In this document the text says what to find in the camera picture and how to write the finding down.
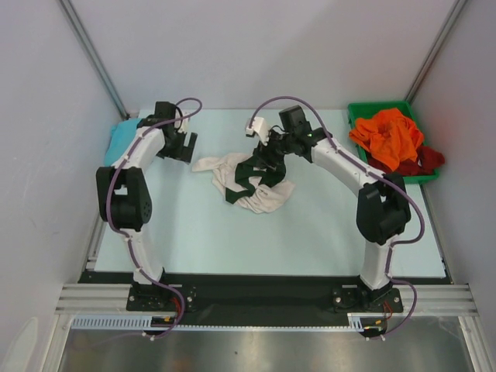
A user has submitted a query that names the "white and green t-shirt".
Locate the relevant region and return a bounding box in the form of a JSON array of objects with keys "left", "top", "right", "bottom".
[{"left": 192, "top": 153, "right": 295, "bottom": 214}]

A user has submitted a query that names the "orange t-shirt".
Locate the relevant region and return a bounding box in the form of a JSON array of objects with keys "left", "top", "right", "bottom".
[{"left": 349, "top": 108, "right": 424, "bottom": 171}]

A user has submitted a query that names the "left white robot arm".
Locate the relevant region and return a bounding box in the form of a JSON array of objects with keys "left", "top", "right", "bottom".
[{"left": 95, "top": 98, "right": 202, "bottom": 310}]

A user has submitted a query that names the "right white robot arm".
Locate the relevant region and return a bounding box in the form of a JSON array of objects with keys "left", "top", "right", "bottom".
[{"left": 245, "top": 105, "right": 412, "bottom": 311}]

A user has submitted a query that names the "folded teal t-shirt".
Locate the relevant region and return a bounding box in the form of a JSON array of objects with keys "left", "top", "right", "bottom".
[{"left": 104, "top": 118, "right": 140, "bottom": 167}]

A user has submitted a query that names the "green plastic bin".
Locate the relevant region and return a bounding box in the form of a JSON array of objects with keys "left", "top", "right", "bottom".
[{"left": 348, "top": 101, "right": 446, "bottom": 184}]

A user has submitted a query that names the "red t-shirt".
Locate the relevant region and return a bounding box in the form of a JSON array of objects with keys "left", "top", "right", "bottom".
[{"left": 367, "top": 146, "right": 446, "bottom": 177}]

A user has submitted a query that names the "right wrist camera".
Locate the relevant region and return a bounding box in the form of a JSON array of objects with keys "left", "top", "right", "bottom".
[{"left": 245, "top": 116, "right": 271, "bottom": 146}]

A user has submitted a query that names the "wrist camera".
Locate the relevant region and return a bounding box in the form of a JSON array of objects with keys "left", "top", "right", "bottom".
[
  {"left": 173, "top": 112, "right": 189, "bottom": 134},
  {"left": 245, "top": 116, "right": 271, "bottom": 146}
]

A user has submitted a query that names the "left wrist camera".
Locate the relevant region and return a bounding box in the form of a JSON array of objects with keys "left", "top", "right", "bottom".
[{"left": 173, "top": 112, "right": 189, "bottom": 134}]

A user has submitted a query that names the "left aluminium side rail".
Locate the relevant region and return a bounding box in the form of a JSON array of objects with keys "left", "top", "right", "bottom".
[{"left": 83, "top": 212, "right": 107, "bottom": 271}]

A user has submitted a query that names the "aluminium side rail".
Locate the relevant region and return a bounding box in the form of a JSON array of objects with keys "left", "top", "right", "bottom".
[
  {"left": 420, "top": 184, "right": 453, "bottom": 284},
  {"left": 83, "top": 212, "right": 107, "bottom": 271}
]

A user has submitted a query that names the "left aluminium corner post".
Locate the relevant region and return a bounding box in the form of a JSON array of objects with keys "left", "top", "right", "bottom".
[{"left": 57, "top": 0, "right": 129, "bottom": 119}]

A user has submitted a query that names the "aluminium corner post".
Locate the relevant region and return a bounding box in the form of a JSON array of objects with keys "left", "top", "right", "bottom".
[
  {"left": 57, "top": 0, "right": 129, "bottom": 119},
  {"left": 404, "top": 0, "right": 471, "bottom": 104}
]

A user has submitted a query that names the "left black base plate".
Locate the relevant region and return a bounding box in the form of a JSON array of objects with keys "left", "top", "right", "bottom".
[{"left": 126, "top": 284, "right": 197, "bottom": 312}]

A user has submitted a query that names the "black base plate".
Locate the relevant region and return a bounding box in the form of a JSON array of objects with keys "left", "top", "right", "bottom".
[
  {"left": 331, "top": 284, "right": 404, "bottom": 313},
  {"left": 126, "top": 284, "right": 197, "bottom": 312}
]

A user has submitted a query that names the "right aluminium side rail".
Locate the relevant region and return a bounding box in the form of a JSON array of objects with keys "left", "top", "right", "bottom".
[{"left": 420, "top": 184, "right": 453, "bottom": 284}]

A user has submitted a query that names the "aluminium front rail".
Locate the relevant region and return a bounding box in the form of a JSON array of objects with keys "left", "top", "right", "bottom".
[{"left": 56, "top": 284, "right": 478, "bottom": 316}]

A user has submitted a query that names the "slotted cable duct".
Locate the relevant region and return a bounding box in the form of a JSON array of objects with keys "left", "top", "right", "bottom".
[{"left": 71, "top": 312, "right": 388, "bottom": 331}]

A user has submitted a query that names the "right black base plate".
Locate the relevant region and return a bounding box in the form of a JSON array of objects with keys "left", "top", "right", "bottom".
[{"left": 331, "top": 284, "right": 404, "bottom": 313}]

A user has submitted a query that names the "right aluminium corner post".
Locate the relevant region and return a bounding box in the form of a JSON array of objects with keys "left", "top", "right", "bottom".
[{"left": 404, "top": 0, "right": 471, "bottom": 104}]

